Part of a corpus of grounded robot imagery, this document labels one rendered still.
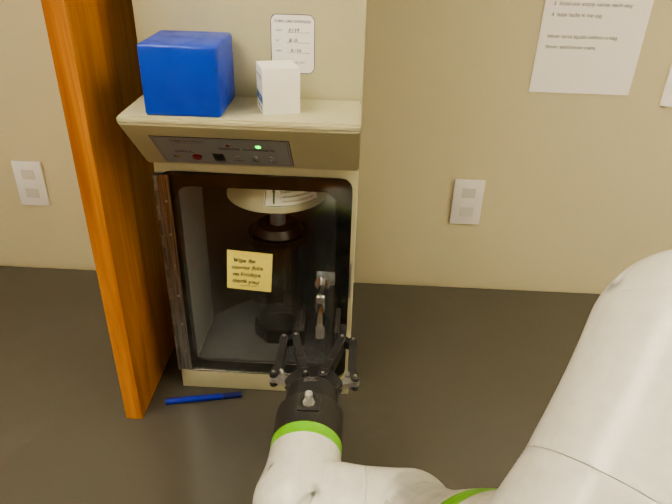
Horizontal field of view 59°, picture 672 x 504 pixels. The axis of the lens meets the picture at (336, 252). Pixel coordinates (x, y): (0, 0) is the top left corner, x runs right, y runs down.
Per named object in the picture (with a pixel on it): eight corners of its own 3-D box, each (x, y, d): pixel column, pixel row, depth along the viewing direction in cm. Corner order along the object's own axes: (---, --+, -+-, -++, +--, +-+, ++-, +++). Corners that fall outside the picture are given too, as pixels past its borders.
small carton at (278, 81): (257, 104, 83) (255, 60, 80) (292, 103, 85) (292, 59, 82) (263, 115, 79) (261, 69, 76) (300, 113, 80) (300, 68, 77)
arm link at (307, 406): (272, 473, 80) (340, 477, 80) (269, 409, 74) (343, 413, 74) (278, 438, 86) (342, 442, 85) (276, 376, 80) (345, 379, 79)
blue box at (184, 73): (167, 94, 87) (159, 29, 82) (235, 97, 86) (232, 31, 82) (145, 115, 78) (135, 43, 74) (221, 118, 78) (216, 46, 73)
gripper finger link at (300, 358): (311, 393, 89) (302, 394, 88) (298, 346, 98) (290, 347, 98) (311, 373, 87) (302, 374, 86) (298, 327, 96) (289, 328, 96)
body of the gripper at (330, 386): (341, 395, 80) (344, 351, 89) (279, 391, 81) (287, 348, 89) (340, 434, 84) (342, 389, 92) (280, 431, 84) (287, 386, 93)
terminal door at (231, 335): (184, 367, 113) (158, 169, 93) (344, 376, 112) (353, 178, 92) (182, 370, 112) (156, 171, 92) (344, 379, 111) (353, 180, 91)
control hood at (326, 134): (150, 156, 92) (142, 92, 87) (360, 165, 92) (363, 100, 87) (124, 186, 82) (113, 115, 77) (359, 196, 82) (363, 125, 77)
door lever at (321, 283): (328, 322, 105) (314, 321, 105) (330, 276, 101) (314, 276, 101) (327, 341, 101) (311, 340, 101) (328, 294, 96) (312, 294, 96)
